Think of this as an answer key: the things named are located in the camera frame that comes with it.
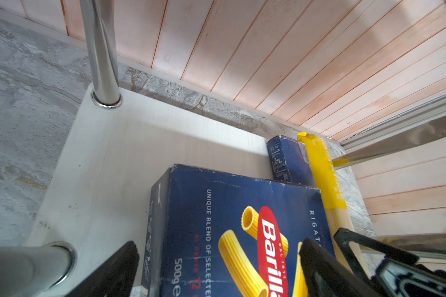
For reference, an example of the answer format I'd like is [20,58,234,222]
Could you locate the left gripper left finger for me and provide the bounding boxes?
[66,241,139,297]

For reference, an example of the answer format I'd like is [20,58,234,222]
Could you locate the white two-tier shelf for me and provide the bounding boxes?
[0,0,446,297]

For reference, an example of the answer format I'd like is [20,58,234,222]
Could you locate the yellow Pastatime spaghetti bag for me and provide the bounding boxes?
[297,131,369,277]

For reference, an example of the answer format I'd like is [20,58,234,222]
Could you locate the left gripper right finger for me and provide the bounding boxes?
[299,238,379,297]

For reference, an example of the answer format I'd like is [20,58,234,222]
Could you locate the blue Barilla spaghetti box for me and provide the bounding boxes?
[266,135,316,188]

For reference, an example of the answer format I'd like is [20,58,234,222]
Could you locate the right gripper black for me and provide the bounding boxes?
[333,228,446,297]

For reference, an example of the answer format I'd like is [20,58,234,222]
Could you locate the blue Barilla rigatoni box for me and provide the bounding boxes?
[142,165,335,297]

